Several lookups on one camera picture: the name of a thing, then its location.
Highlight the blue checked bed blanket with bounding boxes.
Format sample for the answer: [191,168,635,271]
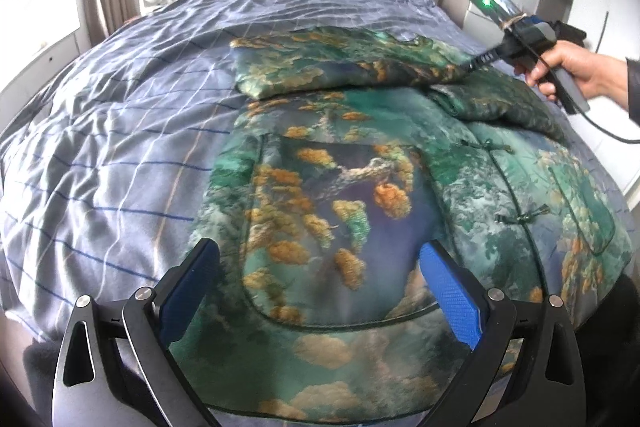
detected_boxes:
[0,0,628,343]

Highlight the black wardrobe handle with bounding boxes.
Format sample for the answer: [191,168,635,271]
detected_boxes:
[597,10,611,54]

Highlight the green printed padded jacket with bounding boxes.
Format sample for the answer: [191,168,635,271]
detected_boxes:
[167,27,633,425]

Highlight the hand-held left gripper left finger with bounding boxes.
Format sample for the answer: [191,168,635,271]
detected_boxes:
[52,238,221,427]

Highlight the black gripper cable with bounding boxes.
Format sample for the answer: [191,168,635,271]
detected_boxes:
[565,92,640,144]

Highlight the person's right hand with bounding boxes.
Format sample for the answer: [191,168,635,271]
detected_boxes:
[514,39,629,104]

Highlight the grey white desk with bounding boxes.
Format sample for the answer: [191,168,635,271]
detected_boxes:
[440,0,481,28]

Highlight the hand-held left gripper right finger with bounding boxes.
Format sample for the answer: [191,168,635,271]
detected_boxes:
[419,241,587,427]

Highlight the person's right forearm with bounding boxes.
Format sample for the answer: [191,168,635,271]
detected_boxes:
[625,56,640,128]

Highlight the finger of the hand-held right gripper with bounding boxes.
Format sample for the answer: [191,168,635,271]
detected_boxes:
[462,47,502,74]

